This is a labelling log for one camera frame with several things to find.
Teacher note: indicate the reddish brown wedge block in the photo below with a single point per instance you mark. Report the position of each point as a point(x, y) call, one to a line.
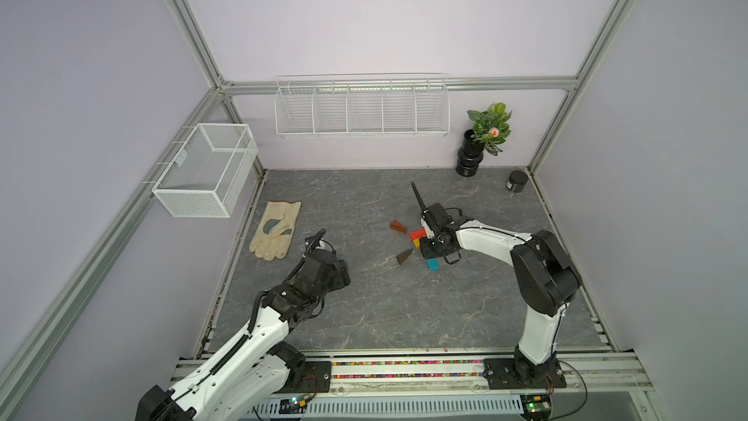
point(399, 227)

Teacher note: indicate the dark brown wedge block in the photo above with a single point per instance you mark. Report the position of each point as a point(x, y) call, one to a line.
point(402, 257)

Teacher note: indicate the yellow work glove green patches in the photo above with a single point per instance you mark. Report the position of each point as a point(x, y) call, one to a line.
point(274, 234)

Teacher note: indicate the red rectangular block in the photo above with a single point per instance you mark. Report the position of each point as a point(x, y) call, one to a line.
point(417, 235)

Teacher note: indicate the small black cylinder can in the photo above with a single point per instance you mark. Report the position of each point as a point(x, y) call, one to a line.
point(517, 181)

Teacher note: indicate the long white wire basket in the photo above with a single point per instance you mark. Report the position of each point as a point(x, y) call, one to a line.
point(396, 104)

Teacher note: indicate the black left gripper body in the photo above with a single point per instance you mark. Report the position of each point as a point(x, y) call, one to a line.
point(338, 280)

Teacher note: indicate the teal block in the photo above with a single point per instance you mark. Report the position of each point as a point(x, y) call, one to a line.
point(432, 264)

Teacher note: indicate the potted green plant black vase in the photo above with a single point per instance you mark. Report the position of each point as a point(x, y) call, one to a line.
point(491, 129)

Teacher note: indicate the white vented cable duct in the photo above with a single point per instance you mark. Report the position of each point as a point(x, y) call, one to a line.
point(390, 408)

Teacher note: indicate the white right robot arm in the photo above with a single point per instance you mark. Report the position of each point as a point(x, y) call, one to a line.
point(547, 278)

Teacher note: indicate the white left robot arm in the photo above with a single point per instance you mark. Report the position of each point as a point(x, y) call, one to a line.
point(257, 361)

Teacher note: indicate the square white wire basket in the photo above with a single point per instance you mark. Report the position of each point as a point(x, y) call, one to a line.
point(206, 176)

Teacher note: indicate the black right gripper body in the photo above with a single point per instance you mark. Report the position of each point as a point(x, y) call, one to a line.
point(429, 247)

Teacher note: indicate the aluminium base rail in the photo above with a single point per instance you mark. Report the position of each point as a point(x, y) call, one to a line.
point(447, 373)

